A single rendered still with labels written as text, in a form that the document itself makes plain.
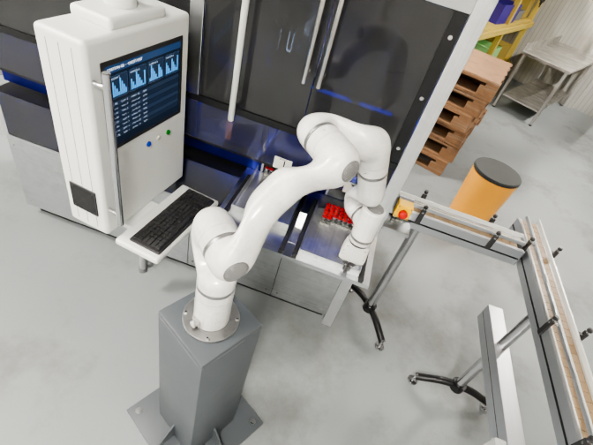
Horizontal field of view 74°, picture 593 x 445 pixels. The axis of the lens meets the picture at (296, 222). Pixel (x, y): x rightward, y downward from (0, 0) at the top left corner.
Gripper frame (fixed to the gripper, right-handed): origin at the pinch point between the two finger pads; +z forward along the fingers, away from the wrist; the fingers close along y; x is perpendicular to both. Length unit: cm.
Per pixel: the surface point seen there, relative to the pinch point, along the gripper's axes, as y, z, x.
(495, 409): -85, 43, 8
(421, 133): -9, -45, -39
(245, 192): 53, 4, -28
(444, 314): -88, 92, -82
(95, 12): 98, -66, 4
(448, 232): -45, 3, -50
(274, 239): 31.0, 4.4, -5.3
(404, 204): -17.1, -10.9, -39.5
